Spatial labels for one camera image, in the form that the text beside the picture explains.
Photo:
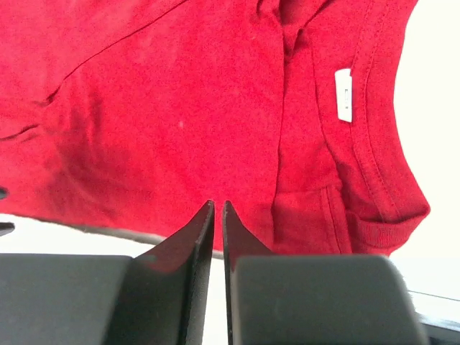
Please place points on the aluminium front rail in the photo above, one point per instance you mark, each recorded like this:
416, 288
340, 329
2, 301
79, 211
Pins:
439, 315

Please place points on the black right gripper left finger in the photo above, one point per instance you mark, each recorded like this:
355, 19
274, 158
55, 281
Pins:
158, 297

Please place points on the red t-shirt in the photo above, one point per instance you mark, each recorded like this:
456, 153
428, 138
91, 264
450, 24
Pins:
130, 115

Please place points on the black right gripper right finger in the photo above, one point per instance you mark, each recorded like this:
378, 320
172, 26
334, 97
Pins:
312, 299

